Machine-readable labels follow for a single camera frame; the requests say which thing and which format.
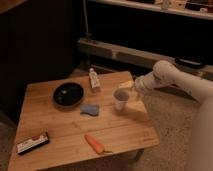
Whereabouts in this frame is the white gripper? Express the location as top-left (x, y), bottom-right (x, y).
top-left (118, 74), bottom-right (157, 101)

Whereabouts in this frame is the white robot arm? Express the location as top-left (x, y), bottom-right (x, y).
top-left (119, 60), bottom-right (213, 171)

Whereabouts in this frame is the black ceramic bowl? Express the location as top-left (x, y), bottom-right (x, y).
top-left (53, 82), bottom-right (84, 106)

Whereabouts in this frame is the white paper cup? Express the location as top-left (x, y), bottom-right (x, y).
top-left (113, 89), bottom-right (129, 111)

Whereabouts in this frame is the wooden table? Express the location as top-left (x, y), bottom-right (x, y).
top-left (8, 71), bottom-right (159, 171)

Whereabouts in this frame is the baseboard heater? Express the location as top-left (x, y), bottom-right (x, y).
top-left (77, 38), bottom-right (213, 81)

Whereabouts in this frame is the orange carrot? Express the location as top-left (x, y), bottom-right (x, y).
top-left (84, 134), bottom-right (107, 155)

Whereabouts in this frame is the metal pole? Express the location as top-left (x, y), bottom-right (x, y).
top-left (82, 0), bottom-right (91, 40)

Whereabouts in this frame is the window sill shelf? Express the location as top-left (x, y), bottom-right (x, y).
top-left (89, 0), bottom-right (213, 21)

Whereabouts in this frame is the black and white box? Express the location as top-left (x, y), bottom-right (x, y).
top-left (16, 132), bottom-right (49, 155)

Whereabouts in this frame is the black handle on heater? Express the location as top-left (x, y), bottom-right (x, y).
top-left (175, 58), bottom-right (205, 69)

